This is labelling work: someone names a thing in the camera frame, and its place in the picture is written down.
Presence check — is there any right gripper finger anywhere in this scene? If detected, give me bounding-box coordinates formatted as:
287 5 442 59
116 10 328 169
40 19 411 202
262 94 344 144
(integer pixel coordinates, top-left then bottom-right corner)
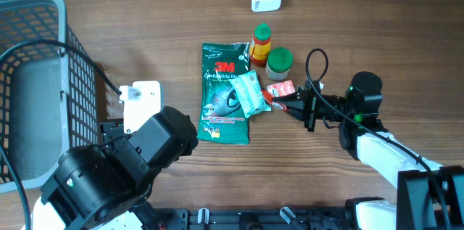
277 86 307 109
286 108 305 122

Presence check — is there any red patterned small box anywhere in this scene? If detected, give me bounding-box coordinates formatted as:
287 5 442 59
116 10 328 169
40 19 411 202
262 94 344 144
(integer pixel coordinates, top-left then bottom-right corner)
266 80 296 97

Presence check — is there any red candy bar wrapper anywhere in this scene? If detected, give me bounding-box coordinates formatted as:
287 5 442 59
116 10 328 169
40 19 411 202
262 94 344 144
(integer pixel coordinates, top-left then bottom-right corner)
262 90 287 112

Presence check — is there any green lid jar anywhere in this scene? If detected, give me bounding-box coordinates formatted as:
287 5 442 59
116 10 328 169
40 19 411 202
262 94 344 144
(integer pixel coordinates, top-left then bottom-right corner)
265 47 293 81

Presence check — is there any white wet wipes pack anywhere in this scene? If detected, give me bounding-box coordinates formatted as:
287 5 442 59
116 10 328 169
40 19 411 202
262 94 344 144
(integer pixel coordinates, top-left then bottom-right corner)
229 70 271 118

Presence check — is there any red sriracha sauce bottle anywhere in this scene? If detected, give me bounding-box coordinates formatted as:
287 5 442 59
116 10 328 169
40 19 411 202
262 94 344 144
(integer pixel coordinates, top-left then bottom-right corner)
249 22 271 67

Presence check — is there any green 3M gloves package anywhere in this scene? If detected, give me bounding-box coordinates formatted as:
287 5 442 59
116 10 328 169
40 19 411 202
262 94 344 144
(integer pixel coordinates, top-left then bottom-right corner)
197 43 250 144

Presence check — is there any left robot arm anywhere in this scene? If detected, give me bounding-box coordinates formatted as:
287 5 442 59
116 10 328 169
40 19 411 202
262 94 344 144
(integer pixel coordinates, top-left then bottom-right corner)
29 106 198 229

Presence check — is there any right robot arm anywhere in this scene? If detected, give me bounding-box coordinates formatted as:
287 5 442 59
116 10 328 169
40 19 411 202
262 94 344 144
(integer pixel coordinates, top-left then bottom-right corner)
274 72 463 229

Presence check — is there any grey plastic shopping basket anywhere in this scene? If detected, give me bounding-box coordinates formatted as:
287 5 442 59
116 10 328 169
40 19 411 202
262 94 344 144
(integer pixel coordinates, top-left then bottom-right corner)
1 0 99 189

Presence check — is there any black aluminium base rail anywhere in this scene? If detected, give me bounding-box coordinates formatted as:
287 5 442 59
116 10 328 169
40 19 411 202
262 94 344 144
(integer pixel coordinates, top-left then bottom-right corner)
141 207 358 230

